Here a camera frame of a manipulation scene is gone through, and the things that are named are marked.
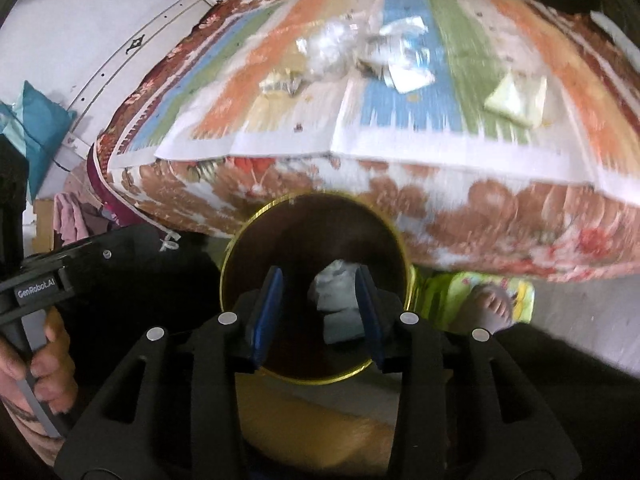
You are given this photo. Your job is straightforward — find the pink cloth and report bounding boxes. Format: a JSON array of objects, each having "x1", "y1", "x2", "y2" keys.
[{"x1": 52, "y1": 192, "x2": 91, "y2": 248}]

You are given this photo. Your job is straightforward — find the person's right foot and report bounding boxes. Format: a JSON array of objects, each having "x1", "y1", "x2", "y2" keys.
[{"x1": 467, "y1": 282, "x2": 516, "y2": 335}]

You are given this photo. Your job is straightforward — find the clear plastic bag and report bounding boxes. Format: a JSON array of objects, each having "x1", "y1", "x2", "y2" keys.
[{"x1": 295, "y1": 20, "x2": 373, "y2": 81}]

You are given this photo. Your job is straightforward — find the person's left forearm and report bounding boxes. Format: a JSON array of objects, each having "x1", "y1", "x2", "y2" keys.
[{"x1": 0, "y1": 387, "x2": 66, "y2": 467}]

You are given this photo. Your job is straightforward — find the brown round bin gold rim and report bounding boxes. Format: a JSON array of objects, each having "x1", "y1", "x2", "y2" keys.
[{"x1": 220, "y1": 194, "x2": 416, "y2": 386}]

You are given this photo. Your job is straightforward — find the pile of plastic wrappers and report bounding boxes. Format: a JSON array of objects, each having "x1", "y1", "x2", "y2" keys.
[{"x1": 357, "y1": 15, "x2": 436, "y2": 93}]

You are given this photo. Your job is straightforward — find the white paper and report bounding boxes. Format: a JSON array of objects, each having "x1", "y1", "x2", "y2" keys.
[{"x1": 307, "y1": 259, "x2": 368, "y2": 346}]

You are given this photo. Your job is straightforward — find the pale yellow packet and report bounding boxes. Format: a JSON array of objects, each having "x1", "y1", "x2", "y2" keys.
[{"x1": 484, "y1": 71, "x2": 548, "y2": 128}]

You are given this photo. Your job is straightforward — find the person's left hand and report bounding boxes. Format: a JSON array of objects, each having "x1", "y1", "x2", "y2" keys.
[{"x1": 0, "y1": 317, "x2": 79, "y2": 421}]

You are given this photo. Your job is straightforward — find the cardboard box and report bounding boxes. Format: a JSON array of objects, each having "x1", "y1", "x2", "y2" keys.
[{"x1": 32, "y1": 199, "x2": 56, "y2": 253}]

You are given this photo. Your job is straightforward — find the small shiny yellowish wrapper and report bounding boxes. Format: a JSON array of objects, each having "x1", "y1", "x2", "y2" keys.
[{"x1": 259, "y1": 67, "x2": 307, "y2": 98}]

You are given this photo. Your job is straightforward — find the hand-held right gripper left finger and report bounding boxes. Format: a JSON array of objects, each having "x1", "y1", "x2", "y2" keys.
[{"x1": 54, "y1": 265, "x2": 286, "y2": 480}]

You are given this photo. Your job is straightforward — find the teal cushion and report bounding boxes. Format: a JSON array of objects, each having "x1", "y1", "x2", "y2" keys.
[{"x1": 0, "y1": 80, "x2": 78, "y2": 201}]

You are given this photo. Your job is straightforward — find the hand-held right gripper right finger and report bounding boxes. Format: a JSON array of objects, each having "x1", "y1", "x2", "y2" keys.
[{"x1": 352, "y1": 265, "x2": 583, "y2": 480}]

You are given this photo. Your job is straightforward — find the striped woven mat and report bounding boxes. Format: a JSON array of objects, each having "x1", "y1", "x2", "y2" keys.
[{"x1": 107, "y1": 0, "x2": 640, "y2": 196}]

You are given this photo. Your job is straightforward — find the white decorated panel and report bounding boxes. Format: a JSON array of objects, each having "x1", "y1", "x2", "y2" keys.
[{"x1": 65, "y1": 0, "x2": 221, "y2": 126}]

